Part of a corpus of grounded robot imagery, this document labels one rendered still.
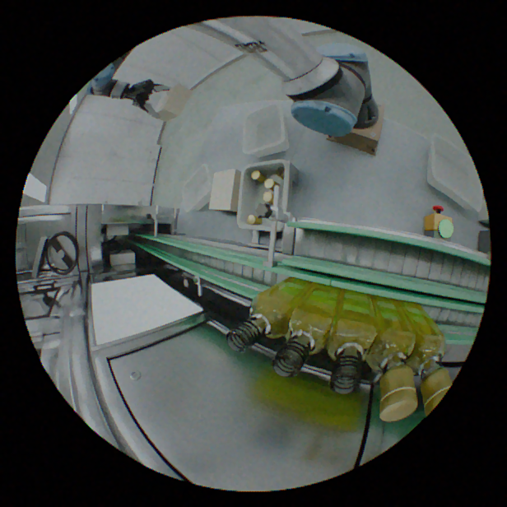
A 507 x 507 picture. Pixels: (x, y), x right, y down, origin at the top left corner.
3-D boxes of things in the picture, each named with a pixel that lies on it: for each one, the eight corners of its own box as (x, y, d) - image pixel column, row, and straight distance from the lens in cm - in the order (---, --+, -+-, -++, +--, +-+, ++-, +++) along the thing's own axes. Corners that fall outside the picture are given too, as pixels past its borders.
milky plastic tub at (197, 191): (193, 189, 97) (181, 187, 92) (218, 165, 84) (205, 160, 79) (198, 215, 88) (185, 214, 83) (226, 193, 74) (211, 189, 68)
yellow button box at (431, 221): (422, 239, 55) (433, 239, 49) (424, 214, 56) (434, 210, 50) (439, 244, 59) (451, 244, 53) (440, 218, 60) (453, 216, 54)
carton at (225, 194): (221, 211, 72) (209, 209, 67) (226, 177, 75) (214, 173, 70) (242, 211, 64) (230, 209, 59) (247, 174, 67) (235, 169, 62)
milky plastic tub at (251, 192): (250, 229, 60) (235, 228, 54) (255, 173, 64) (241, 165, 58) (294, 233, 52) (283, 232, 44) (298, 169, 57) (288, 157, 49)
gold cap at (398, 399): (373, 384, 20) (369, 419, 17) (395, 361, 18) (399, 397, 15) (396, 391, 21) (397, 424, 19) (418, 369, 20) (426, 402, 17)
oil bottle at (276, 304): (294, 291, 41) (241, 332, 24) (297, 270, 39) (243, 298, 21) (315, 296, 40) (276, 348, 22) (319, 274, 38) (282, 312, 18)
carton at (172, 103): (176, 100, 87) (163, 95, 86) (193, 90, 73) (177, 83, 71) (165, 122, 83) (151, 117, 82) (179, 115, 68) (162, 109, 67)
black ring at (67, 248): (81, 271, 103) (50, 275, 108) (77, 230, 100) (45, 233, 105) (80, 273, 98) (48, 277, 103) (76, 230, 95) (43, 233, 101)
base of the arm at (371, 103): (332, 95, 63) (323, 73, 57) (377, 100, 62) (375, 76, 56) (328, 126, 53) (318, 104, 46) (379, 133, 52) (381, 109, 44)
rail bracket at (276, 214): (277, 260, 40) (248, 268, 30) (284, 194, 41) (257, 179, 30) (289, 262, 39) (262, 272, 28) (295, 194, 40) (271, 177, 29)
